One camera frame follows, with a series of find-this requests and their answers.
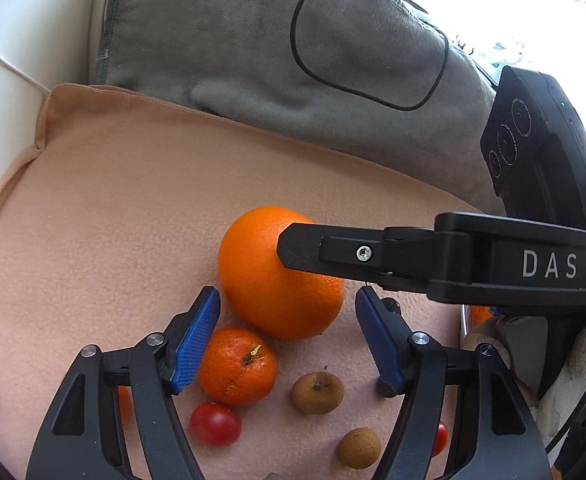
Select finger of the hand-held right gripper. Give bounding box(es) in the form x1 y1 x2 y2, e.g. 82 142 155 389
278 222 438 295

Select small orange citrus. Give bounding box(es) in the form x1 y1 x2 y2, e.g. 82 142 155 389
471 305 496 328

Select peach fleece blanket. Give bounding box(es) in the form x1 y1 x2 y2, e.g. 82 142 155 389
0 83 524 480

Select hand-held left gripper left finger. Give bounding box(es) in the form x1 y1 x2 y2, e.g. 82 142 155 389
25 286 221 480

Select brown longan with stem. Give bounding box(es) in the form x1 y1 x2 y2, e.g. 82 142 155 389
292 371 345 415

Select black looped cable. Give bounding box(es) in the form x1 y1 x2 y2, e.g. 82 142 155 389
290 0 450 111

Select grey plush cushion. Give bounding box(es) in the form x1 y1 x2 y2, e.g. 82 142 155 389
90 0 504 211

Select large orange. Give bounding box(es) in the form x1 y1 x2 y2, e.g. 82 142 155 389
218 206 346 341

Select white sofa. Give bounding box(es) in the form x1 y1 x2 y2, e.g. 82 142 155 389
0 0 118 231

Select red cherry tomato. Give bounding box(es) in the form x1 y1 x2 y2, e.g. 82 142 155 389
189 402 242 447
433 422 450 457

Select white bowl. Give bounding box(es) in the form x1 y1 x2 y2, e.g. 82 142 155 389
458 304 504 348

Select round brown longan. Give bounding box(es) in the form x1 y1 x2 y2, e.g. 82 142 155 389
336 427 382 469

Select mandarin with green stem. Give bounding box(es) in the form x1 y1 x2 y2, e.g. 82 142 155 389
196 327 278 407

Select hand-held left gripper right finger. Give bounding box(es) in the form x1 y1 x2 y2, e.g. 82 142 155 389
355 288 546 480

